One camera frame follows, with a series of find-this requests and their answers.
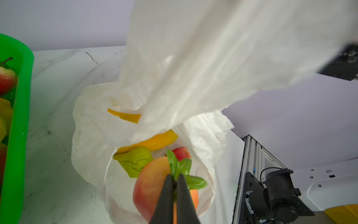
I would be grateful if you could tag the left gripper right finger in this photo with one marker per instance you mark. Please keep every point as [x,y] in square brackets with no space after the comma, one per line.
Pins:
[186,213]

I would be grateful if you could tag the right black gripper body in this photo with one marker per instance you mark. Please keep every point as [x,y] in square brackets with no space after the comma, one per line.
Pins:
[344,65]

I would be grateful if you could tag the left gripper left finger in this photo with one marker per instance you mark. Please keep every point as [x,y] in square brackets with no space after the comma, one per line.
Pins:
[164,209]

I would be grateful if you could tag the green guava fruit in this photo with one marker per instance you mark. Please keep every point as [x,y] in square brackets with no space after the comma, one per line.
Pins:
[134,161]

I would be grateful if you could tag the yellow banana bunch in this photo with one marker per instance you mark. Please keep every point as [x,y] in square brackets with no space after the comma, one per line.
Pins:
[155,143]
[6,117]

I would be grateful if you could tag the white lemon print plastic bag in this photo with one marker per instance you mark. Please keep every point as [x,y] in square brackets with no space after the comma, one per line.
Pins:
[185,62]

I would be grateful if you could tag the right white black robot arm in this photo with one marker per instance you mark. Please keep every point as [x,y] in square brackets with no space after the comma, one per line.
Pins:
[311,163]

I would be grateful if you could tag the small red apple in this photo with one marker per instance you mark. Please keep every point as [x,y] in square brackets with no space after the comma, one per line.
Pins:
[182,153]

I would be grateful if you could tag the green plastic basket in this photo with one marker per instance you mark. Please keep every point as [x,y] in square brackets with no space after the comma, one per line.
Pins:
[12,195]

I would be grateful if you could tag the red strawberry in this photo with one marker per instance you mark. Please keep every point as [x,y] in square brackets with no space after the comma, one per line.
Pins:
[9,78]

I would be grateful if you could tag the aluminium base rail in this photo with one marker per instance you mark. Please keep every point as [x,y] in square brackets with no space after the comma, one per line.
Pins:
[256,163]

